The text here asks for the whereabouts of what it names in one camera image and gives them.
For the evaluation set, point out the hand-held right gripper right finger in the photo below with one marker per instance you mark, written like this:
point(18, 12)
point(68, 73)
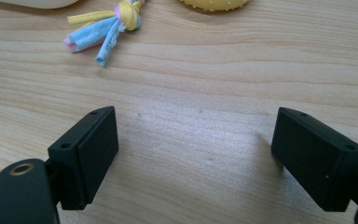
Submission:
point(317, 158)

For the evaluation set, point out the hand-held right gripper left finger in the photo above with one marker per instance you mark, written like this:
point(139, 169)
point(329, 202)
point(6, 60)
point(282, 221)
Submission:
point(84, 155)

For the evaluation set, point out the white rounded object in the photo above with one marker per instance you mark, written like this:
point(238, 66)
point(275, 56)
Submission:
point(37, 3)

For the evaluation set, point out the yellow spiky rubber ball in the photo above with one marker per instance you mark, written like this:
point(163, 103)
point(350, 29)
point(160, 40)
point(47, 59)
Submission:
point(214, 4)

